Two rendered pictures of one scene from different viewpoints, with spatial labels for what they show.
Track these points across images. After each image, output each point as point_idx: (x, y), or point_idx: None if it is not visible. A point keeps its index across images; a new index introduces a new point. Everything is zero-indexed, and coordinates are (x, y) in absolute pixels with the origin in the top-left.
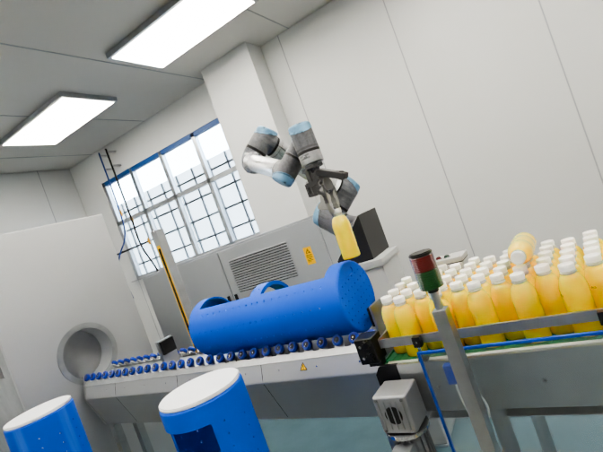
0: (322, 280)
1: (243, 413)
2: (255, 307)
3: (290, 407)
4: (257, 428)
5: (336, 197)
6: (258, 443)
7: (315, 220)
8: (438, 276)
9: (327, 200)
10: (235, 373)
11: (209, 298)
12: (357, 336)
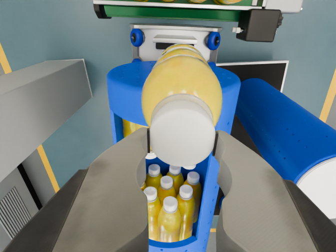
0: (220, 125)
1: (328, 136)
2: (209, 229)
3: None
4: (302, 127)
5: (99, 182)
6: (303, 121)
7: None
8: None
9: (293, 192)
10: (327, 164)
11: None
12: (213, 62)
